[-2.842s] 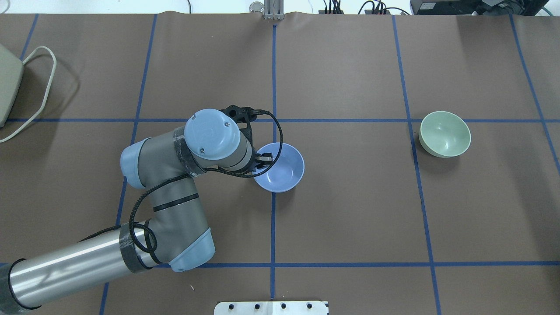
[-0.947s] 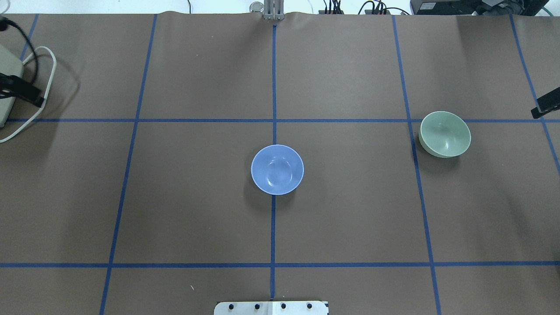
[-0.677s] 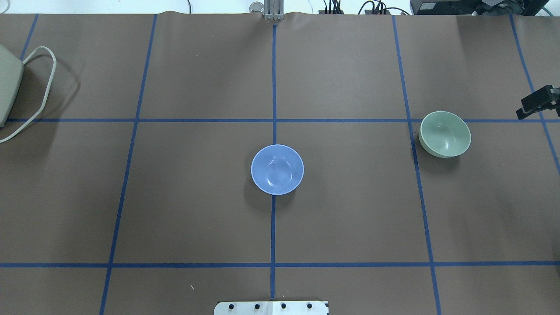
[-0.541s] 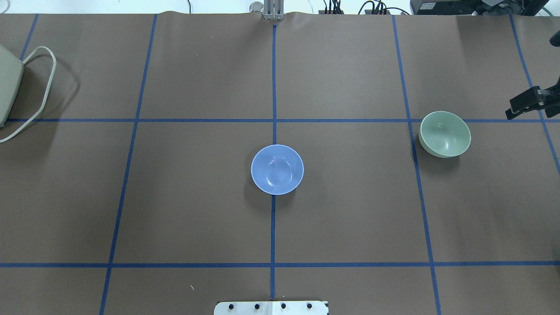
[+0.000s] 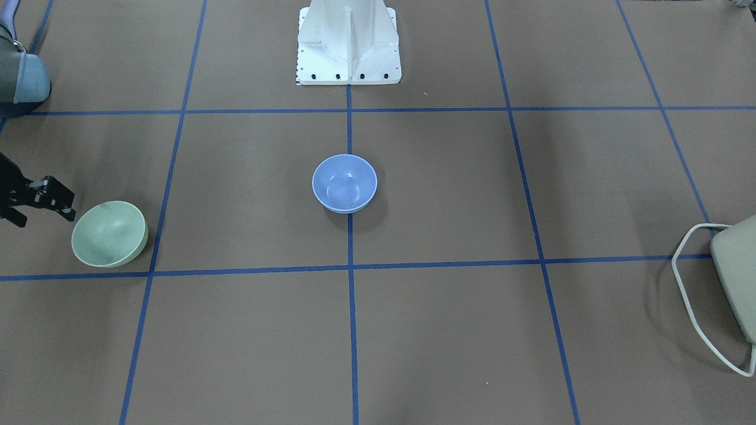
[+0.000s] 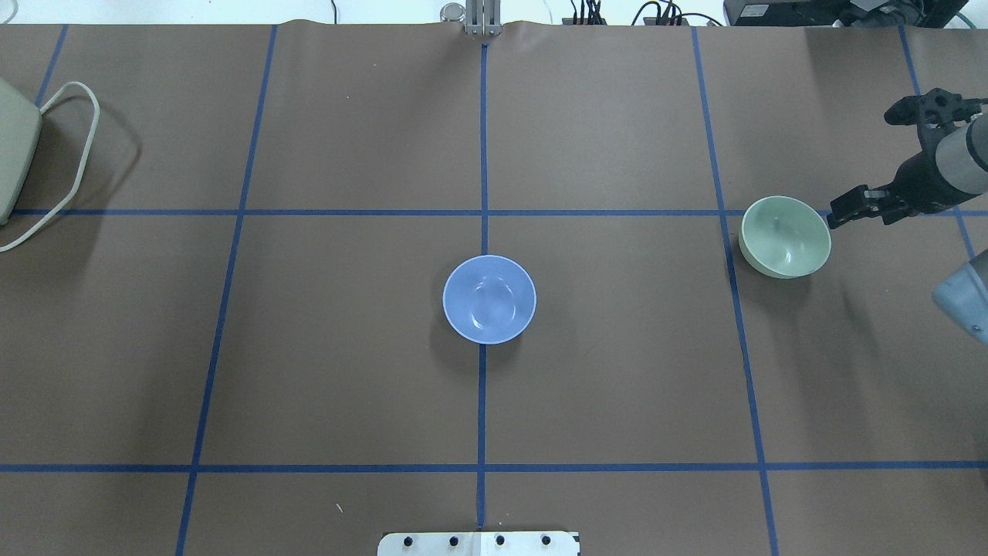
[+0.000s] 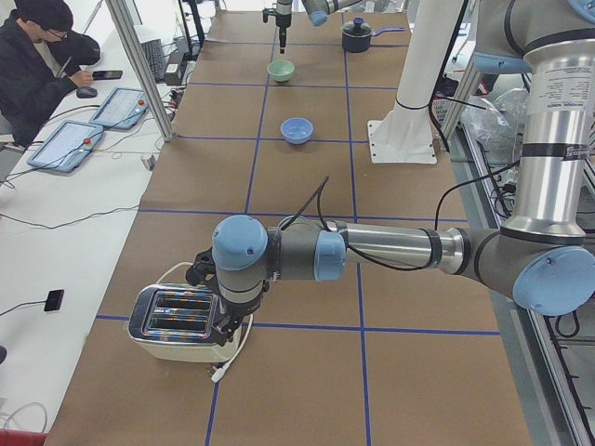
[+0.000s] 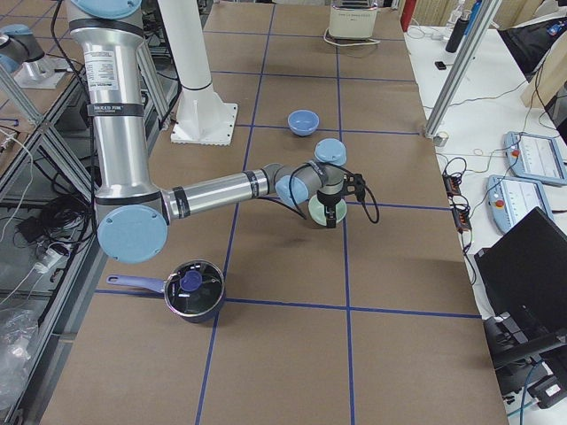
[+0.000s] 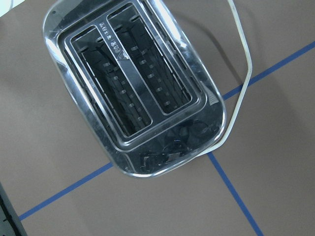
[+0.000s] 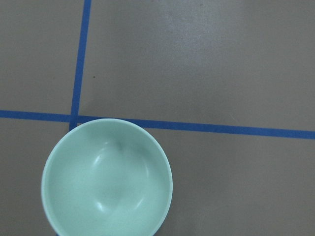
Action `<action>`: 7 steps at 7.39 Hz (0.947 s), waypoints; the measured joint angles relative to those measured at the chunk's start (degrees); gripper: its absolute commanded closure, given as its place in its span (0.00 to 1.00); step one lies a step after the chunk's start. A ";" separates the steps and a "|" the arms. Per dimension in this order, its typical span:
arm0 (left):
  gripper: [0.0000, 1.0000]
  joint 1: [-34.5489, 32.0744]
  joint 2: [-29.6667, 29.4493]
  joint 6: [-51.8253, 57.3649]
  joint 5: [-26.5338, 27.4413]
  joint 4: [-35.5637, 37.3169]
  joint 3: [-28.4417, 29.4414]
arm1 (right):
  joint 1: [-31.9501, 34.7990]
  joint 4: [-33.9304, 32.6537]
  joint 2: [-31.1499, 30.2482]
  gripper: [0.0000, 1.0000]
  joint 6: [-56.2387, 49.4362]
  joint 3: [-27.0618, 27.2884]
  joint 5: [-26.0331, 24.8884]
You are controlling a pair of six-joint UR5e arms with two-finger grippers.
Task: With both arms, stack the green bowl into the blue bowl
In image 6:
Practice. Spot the blue bowl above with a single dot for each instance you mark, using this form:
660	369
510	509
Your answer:
489	300

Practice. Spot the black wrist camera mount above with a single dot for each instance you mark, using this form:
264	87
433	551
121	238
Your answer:
935	114

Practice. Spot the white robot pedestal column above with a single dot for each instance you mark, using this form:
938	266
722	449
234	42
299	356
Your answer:
481	543

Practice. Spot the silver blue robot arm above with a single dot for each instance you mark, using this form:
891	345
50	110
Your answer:
949	170

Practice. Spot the black laptop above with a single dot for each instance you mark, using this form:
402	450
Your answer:
858	14

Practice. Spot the cream toaster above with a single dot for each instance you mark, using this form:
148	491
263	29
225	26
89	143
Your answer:
20	129

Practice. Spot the green bowl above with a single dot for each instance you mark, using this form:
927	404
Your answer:
784	238

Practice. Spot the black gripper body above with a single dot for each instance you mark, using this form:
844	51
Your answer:
923	179

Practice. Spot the small metal cylinder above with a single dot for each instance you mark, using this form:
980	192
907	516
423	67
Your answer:
453	12

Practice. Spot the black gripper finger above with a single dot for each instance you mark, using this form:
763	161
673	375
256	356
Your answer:
844	210
863	191

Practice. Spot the aluminium frame post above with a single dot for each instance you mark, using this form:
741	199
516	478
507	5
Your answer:
483	18

